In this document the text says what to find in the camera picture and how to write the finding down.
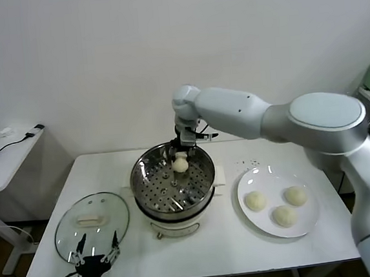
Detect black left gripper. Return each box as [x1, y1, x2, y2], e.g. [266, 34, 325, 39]
[67, 229, 125, 277]

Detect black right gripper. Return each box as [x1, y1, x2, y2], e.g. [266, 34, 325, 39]
[165, 125, 201, 163]

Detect white steamed baozi bun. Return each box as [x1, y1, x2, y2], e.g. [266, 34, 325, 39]
[283, 184, 309, 207]
[169, 150, 190, 174]
[271, 204, 300, 229]
[243, 190, 269, 213]

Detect round glass pot lid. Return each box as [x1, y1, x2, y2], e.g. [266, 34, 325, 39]
[50, 190, 134, 266]

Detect stainless steel steamer basket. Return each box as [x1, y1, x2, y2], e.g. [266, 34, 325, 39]
[127, 138, 219, 223]

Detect white electric steamer base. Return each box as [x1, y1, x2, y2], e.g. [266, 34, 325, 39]
[119, 159, 232, 245]

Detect scattered dark crumbs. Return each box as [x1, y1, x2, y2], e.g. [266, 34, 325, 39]
[235, 158, 262, 173]

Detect round white plate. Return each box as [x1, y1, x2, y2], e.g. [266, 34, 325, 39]
[234, 161, 322, 243]

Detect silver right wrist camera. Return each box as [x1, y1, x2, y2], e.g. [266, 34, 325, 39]
[196, 129, 220, 143]

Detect thin white floor cable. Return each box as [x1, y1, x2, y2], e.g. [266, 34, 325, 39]
[0, 221, 39, 249]

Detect black cable with plug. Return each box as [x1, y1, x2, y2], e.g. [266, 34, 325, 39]
[0, 132, 36, 154]

